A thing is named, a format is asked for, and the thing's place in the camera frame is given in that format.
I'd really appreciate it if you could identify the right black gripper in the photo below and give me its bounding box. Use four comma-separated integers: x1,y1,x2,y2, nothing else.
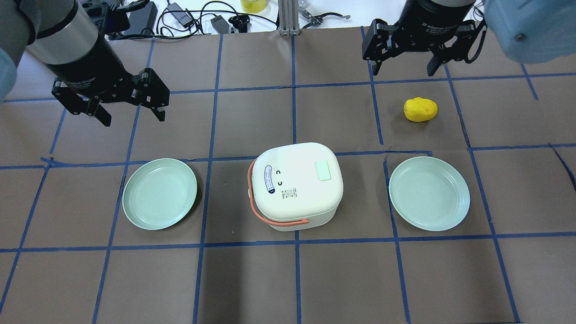
362,0,487,77

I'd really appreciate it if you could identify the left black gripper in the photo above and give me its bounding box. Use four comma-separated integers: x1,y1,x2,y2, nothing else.
31,0,171,127

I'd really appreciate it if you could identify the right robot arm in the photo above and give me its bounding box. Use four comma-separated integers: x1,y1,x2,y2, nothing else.
362,0,576,77

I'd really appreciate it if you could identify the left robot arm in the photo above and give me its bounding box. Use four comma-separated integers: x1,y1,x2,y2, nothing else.
0,0,170,126

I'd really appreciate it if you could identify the white rice cooker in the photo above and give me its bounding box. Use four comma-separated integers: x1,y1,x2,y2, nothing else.
247,142,344,232

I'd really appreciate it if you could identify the yellow toy potato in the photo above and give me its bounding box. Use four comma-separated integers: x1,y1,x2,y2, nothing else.
403,97,439,122

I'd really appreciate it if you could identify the black power adapter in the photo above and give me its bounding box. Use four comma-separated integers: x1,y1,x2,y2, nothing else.
122,2,157,36

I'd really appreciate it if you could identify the black metal clamp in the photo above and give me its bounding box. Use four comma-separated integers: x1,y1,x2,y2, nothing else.
298,8,351,29

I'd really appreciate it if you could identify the left green plate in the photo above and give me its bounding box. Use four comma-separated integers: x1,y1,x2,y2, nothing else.
122,158,198,230

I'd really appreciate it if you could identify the green plate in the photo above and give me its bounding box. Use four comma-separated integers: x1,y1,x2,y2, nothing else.
122,158,198,230
389,156,471,232

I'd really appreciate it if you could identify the small black charger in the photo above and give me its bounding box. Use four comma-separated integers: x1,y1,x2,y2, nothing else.
210,16,231,34

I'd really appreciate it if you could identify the right green plate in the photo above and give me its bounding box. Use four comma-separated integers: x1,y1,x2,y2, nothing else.
389,156,471,232

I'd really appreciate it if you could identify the yellow cup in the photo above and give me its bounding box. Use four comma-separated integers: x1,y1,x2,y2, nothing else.
240,0,267,14

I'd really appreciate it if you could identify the black cable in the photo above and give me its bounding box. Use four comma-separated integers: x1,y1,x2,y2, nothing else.
108,0,279,41

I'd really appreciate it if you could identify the aluminium frame post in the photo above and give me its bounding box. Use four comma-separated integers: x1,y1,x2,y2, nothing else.
278,0,301,36

